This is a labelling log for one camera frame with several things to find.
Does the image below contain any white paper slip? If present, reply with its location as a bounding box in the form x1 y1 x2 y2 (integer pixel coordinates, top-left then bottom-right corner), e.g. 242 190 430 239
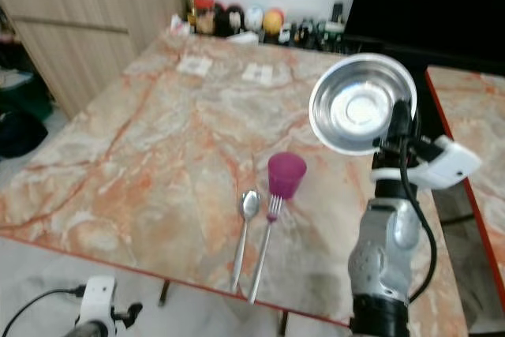
178 54 215 77
241 62 275 85

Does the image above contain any purple plastic cup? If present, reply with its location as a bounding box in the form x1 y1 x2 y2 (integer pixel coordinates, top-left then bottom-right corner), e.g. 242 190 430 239
267 152 309 200

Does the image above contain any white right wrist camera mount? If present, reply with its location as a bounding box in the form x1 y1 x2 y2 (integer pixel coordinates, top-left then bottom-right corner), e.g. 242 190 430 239
370 135 483 192

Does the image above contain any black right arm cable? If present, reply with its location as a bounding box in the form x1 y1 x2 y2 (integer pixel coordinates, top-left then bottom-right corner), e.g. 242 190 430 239
401 138 440 284

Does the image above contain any silver metal fork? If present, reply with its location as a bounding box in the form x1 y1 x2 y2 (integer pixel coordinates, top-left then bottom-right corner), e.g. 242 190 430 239
248 194 285 305

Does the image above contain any white round figurine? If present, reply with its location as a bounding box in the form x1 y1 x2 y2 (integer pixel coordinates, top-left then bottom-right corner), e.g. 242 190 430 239
244 5 264 35

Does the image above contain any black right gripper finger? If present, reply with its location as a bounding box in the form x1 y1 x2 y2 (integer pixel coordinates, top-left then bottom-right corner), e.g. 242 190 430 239
389 99 415 133

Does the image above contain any silver metal spoon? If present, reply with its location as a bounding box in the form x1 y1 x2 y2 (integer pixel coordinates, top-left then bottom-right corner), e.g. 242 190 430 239
230 189 263 291

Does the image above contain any black round figurine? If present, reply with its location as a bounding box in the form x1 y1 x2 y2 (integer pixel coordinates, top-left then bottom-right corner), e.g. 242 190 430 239
219 3 245 36

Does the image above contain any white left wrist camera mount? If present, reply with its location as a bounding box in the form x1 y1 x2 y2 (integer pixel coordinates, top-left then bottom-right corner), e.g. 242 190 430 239
82 275 118 328

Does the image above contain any light wooden cabinet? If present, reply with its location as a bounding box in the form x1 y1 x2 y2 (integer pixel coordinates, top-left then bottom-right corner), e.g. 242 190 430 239
0 0 187 119

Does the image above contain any red capped figurine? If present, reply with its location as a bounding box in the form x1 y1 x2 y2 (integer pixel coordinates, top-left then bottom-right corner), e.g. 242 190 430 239
193 0 217 36

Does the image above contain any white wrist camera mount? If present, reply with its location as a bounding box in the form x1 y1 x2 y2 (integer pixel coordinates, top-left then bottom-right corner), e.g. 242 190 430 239
82 275 118 328
370 135 483 192

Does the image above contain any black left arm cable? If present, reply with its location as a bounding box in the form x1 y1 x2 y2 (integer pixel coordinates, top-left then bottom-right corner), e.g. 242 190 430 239
2 285 88 337

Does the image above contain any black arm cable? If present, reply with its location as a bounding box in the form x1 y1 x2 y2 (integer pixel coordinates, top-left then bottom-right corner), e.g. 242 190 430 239
2 285 88 337
401 138 440 284

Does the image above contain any round stainless steel bowl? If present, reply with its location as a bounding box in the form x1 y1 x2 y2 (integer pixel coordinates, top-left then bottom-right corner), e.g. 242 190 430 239
309 52 418 155

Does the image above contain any orange round figurine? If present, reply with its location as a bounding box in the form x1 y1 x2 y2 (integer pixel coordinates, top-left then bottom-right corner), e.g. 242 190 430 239
263 7 285 37

